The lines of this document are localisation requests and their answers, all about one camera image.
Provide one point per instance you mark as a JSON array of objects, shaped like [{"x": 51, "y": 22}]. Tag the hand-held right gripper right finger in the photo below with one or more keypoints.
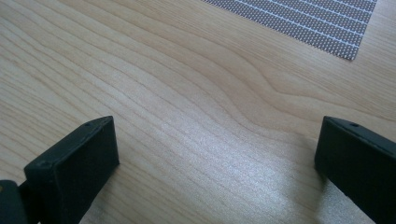
[{"x": 361, "y": 168}]

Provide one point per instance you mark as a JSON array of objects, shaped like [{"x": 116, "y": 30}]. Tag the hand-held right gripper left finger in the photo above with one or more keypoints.
[{"x": 74, "y": 168}]

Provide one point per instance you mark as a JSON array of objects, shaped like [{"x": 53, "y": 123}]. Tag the grey striped placemat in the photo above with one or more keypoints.
[{"x": 311, "y": 21}]

